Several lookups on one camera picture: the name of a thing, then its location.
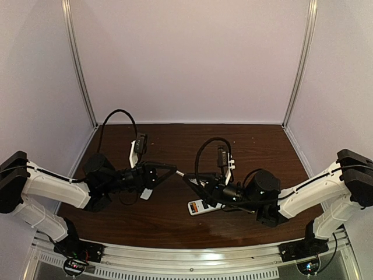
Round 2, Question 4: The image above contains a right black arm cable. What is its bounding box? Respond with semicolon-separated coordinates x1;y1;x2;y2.
195;137;373;211

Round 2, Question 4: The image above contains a white battery cover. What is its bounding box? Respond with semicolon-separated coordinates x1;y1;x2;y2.
140;188;153;200

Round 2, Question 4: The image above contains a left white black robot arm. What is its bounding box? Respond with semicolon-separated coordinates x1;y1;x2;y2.
1;151;177;254

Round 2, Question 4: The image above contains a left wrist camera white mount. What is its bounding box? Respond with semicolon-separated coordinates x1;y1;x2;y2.
129;133;148;168

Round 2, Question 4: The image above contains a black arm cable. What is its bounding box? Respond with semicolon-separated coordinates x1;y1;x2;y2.
195;137;373;211
0;108;139;181

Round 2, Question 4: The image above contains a white remote control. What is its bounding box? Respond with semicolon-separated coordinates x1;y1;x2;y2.
187;199;222;216

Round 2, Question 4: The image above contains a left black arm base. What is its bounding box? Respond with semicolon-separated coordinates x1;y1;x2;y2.
51;240;104;278

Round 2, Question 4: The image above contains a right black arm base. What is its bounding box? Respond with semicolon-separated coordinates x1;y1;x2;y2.
278;238;329;277

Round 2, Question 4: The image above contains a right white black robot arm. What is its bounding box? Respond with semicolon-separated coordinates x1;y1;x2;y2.
182;149;372;254

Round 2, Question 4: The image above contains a front aluminium rail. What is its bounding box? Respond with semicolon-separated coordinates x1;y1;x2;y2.
20;229;362;279

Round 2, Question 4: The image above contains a left aluminium frame post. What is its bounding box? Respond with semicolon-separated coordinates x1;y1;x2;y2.
61;0;98;128

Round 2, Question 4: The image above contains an aluminium frame post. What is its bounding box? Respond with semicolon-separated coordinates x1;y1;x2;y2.
61;0;98;128
282;0;318;129

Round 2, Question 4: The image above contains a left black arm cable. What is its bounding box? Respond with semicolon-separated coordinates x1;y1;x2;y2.
0;108;139;181

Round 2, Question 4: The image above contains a small silver screwdriver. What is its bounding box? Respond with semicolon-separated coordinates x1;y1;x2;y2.
175;170;185;177

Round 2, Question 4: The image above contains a right aluminium frame post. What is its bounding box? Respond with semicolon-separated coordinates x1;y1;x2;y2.
282;0;318;129

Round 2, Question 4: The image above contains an orange black battery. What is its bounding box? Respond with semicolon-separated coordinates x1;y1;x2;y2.
190;202;199;214

